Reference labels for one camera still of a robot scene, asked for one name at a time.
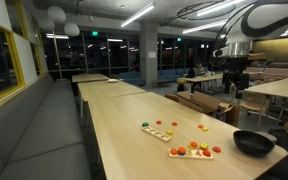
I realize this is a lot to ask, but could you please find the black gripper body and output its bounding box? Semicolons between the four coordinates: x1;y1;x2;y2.
223;56;252;75

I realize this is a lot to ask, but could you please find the wooden peg holder board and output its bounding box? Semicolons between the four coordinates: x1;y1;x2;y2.
168;147;215;161

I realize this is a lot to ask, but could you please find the light wooden chair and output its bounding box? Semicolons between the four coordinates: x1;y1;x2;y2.
238;90;272;129

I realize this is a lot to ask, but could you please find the wooden cafe table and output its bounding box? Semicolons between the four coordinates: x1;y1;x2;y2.
183;73;225;94

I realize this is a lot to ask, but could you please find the seated person light top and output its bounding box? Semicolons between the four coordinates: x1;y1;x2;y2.
194;61;206;78

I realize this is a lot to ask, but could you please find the wide wooden table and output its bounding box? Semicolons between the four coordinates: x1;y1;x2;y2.
244;75;288;100

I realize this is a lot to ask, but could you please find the seated person dark top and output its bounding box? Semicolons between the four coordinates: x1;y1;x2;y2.
185;66;198;80

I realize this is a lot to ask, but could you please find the yellow chair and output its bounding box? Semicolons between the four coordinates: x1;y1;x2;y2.
176;77;188;93

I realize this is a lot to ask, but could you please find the blue sofa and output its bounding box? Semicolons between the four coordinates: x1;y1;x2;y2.
118;71;147;87
156;68;189;83

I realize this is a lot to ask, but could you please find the brown chair back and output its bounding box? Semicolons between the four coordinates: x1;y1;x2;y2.
164;92;181;104

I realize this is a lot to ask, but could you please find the grey round disc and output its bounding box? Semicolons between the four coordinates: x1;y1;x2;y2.
254;130;279;143

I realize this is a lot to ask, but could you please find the black bowl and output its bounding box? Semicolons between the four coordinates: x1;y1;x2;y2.
232;129;276;158

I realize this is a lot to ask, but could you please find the low wooden bench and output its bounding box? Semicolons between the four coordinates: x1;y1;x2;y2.
151;78;172;89

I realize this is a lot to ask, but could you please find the concrete pillar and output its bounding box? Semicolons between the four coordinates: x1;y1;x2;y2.
139;20;159;88

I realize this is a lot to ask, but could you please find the wooden slotted tray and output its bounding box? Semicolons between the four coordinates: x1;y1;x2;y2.
141;125;173;143

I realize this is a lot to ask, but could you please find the long wooden table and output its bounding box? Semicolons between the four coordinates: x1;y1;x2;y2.
77;80;147;120

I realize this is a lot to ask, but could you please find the short wooden table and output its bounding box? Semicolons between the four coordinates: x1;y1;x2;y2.
71;73;111;96

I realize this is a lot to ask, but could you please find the white pendant lamp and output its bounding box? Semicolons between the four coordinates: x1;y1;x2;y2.
63;22;81;38
47;5;67;24
37;17;56;32

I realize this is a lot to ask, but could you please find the grey upholstered bench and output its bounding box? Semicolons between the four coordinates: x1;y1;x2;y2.
0;73;92;180

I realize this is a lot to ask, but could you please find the large yellow framed window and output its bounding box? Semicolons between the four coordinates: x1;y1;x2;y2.
0;17;26;100

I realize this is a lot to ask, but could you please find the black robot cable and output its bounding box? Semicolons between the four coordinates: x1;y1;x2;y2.
209;2;257;68

